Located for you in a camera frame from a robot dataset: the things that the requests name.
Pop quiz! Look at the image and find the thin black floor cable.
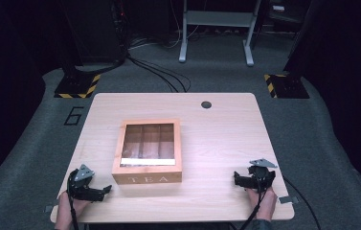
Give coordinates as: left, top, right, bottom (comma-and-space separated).
282, 176, 323, 230

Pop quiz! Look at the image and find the wooden tea box glass lid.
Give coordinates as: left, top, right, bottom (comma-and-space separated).
111, 118, 183, 185

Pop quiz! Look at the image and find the black equipment cabinet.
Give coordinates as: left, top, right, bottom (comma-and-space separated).
60, 0, 128, 66

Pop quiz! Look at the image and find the person's right hand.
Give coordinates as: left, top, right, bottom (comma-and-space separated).
246, 186, 279, 221

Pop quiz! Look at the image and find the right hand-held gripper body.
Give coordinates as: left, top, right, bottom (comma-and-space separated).
246, 158, 279, 194

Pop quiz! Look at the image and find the white metal desk frame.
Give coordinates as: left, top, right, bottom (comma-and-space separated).
178, 0, 262, 67

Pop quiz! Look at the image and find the black floor cable bundle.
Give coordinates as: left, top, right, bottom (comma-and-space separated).
125, 53, 192, 94

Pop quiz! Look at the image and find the black base plate hazard tape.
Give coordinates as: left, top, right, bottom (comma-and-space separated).
54, 73, 102, 100
262, 73, 310, 100

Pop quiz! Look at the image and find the person's left hand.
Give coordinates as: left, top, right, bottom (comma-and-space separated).
56, 191, 92, 222

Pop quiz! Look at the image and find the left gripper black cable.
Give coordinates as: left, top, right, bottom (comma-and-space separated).
67, 172, 80, 230

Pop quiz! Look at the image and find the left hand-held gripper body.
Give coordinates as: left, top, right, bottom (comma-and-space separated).
66, 163, 105, 203

